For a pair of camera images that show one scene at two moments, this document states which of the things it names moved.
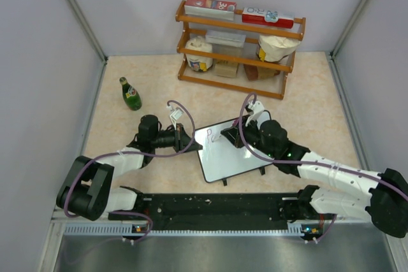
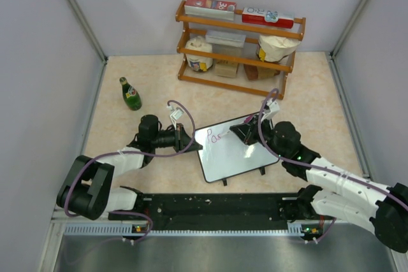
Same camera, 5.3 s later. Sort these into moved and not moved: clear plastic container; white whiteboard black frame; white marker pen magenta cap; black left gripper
Moved: white marker pen magenta cap
Not moved: white whiteboard black frame; clear plastic container; black left gripper
